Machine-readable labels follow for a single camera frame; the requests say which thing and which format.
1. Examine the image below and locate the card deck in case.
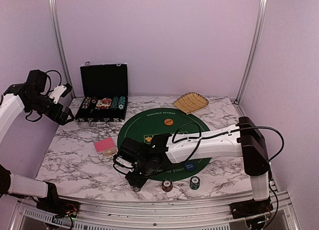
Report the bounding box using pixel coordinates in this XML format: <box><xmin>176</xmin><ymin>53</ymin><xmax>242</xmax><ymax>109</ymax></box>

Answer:
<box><xmin>96</xmin><ymin>98</ymin><xmax>112</xmax><ymax>108</ymax></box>

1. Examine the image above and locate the right aluminium frame post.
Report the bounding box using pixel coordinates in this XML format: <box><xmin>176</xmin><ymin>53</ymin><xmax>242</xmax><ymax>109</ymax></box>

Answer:
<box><xmin>234</xmin><ymin>0</ymin><xmax>268</xmax><ymax>105</ymax></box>

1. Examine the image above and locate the blue small blind button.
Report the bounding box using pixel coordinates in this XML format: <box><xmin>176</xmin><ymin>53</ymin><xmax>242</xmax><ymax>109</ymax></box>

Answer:
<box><xmin>184</xmin><ymin>162</ymin><xmax>195</xmax><ymax>172</ymax></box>

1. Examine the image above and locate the front aluminium rail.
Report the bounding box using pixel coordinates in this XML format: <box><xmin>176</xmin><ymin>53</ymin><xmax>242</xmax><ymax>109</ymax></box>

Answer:
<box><xmin>8</xmin><ymin>191</ymin><xmax>300</xmax><ymax>230</ymax></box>

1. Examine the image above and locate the green fifty chip stack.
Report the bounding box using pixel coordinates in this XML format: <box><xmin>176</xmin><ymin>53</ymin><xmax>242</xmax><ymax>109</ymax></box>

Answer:
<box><xmin>189</xmin><ymin>176</ymin><xmax>200</xmax><ymax>190</ymax></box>

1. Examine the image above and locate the orange hundred chip stack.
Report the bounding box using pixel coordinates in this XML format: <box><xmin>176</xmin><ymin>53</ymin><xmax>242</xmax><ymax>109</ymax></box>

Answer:
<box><xmin>161</xmin><ymin>180</ymin><xmax>173</xmax><ymax>192</ymax></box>

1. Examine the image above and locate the teal chip row in case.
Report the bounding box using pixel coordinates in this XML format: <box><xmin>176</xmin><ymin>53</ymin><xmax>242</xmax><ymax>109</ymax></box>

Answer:
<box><xmin>118</xmin><ymin>96</ymin><xmax>126</xmax><ymax>110</ymax></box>

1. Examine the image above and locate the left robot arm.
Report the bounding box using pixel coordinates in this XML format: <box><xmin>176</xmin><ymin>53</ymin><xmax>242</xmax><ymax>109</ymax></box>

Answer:
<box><xmin>0</xmin><ymin>70</ymin><xmax>74</xmax><ymax>213</ymax></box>

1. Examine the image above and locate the aluminium frame post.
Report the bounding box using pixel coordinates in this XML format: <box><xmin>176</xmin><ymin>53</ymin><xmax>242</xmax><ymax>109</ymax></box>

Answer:
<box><xmin>48</xmin><ymin>0</ymin><xmax>72</xmax><ymax>84</ymax></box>
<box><xmin>234</xmin><ymin>0</ymin><xmax>268</xmax><ymax>105</ymax></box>

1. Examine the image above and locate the orange big blind button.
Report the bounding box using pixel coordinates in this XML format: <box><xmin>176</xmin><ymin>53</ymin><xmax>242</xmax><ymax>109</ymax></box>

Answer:
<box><xmin>164</xmin><ymin>118</ymin><xmax>174</xmax><ymax>126</ymax></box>

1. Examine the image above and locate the round green poker mat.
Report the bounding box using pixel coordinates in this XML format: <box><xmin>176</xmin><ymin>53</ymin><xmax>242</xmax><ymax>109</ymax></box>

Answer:
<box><xmin>117</xmin><ymin>108</ymin><xmax>211</xmax><ymax>181</ymax></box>

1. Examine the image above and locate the blue ten chip stack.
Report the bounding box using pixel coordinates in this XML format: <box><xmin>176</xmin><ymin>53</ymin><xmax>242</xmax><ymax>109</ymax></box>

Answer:
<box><xmin>131</xmin><ymin>186</ymin><xmax>141</xmax><ymax>193</ymax></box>

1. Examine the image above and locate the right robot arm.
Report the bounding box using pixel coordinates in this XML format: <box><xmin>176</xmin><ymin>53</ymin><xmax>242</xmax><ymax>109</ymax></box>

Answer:
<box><xmin>113</xmin><ymin>117</ymin><xmax>270</xmax><ymax>214</ymax></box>

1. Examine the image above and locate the woven bamboo tray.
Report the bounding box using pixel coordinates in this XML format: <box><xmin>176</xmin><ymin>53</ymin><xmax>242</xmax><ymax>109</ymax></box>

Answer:
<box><xmin>173</xmin><ymin>92</ymin><xmax>209</xmax><ymax>115</ymax></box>

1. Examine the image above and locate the green chip row in case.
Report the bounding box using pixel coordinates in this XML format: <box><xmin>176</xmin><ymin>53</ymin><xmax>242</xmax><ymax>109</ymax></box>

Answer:
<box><xmin>110</xmin><ymin>96</ymin><xmax>119</xmax><ymax>110</ymax></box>

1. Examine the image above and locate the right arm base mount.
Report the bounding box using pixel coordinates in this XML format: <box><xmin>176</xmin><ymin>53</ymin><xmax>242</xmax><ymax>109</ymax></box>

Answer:
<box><xmin>230</xmin><ymin>199</ymin><xmax>274</xmax><ymax>219</ymax></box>

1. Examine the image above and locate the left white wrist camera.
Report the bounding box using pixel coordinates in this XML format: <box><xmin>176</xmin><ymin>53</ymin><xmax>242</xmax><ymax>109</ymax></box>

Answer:
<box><xmin>49</xmin><ymin>83</ymin><xmax>72</xmax><ymax>104</ymax></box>

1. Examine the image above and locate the blue-tan chip row in case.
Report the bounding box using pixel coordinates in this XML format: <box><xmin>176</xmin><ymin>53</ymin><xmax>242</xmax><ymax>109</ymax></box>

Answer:
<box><xmin>81</xmin><ymin>97</ymin><xmax>91</xmax><ymax>109</ymax></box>

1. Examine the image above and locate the left aluminium frame post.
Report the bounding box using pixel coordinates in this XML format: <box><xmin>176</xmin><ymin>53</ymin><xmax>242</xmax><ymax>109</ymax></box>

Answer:
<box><xmin>48</xmin><ymin>0</ymin><xmax>72</xmax><ymax>84</ymax></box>

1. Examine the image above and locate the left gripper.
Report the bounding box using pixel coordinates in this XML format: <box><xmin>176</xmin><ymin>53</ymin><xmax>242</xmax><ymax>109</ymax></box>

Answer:
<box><xmin>26</xmin><ymin>93</ymin><xmax>74</xmax><ymax>125</ymax></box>

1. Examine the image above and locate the black poker chip case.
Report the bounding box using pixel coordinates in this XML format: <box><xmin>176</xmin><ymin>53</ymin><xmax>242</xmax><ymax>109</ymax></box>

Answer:
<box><xmin>75</xmin><ymin>63</ymin><xmax>129</xmax><ymax>123</ymax></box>

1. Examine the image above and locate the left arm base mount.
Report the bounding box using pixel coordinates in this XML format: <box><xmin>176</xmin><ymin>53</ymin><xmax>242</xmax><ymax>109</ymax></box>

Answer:
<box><xmin>36</xmin><ymin>199</ymin><xmax>80</xmax><ymax>217</ymax></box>

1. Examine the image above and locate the orange-black chip row in case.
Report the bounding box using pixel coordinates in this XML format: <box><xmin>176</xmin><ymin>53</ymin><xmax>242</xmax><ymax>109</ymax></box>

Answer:
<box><xmin>91</xmin><ymin>97</ymin><xmax>98</xmax><ymax>104</ymax></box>

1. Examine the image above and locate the red-backed playing card deck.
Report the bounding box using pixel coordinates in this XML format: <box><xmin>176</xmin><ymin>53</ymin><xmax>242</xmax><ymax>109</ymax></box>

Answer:
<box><xmin>94</xmin><ymin>137</ymin><xmax>117</xmax><ymax>157</ymax></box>

